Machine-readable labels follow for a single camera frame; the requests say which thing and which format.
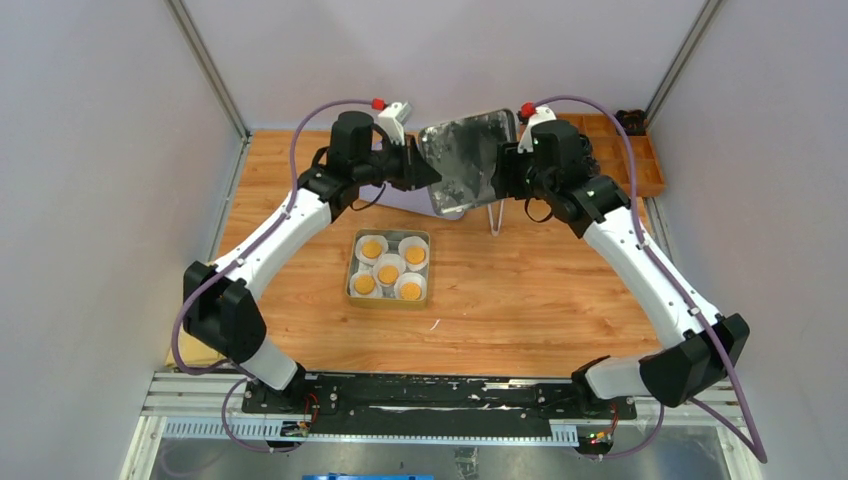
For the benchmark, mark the white paper cup bottom-right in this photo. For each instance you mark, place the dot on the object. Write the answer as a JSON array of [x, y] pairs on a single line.
[[411, 277]]

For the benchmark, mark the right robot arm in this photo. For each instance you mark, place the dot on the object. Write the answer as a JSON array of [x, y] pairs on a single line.
[[699, 343]]

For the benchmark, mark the round yellow cookie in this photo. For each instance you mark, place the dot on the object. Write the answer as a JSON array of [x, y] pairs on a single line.
[[364, 285], [371, 249], [410, 291], [388, 274], [415, 255]]

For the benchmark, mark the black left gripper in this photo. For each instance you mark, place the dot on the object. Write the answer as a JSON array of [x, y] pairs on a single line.
[[414, 170]]

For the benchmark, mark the rolled dark tie corner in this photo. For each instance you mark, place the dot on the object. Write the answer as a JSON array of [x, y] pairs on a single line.
[[633, 122]]

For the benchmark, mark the wooden compartment tray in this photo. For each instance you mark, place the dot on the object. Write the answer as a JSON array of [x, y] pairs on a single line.
[[610, 152]]

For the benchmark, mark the silver tin lid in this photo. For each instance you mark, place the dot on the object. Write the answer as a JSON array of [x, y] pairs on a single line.
[[464, 152]]

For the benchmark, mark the lavender plastic tray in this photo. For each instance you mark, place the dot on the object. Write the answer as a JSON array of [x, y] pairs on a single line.
[[417, 201]]

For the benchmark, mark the aluminium frame rail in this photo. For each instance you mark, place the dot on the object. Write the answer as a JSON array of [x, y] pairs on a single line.
[[188, 28]]

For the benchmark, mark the white paper cup top-right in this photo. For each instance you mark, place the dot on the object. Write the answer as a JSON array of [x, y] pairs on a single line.
[[410, 241]]

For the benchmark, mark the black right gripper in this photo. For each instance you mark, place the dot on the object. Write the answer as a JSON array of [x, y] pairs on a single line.
[[508, 161]]

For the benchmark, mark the white paper cup bottom-left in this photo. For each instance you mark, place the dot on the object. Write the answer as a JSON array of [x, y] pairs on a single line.
[[376, 294]]

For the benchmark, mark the metal tongs grey handle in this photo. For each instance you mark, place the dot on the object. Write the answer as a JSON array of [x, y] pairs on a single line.
[[495, 213]]

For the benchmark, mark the gold cookie tin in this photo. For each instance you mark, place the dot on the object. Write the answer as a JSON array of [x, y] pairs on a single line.
[[388, 301]]

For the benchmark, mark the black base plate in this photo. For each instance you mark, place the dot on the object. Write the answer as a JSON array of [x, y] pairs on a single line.
[[448, 406]]

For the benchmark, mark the white paper cup top-left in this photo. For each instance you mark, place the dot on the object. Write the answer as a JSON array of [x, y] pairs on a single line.
[[361, 240]]

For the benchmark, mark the white paper cup centre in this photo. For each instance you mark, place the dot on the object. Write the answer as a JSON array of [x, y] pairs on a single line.
[[389, 259]]

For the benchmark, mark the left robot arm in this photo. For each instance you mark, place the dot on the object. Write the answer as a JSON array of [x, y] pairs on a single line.
[[220, 307]]

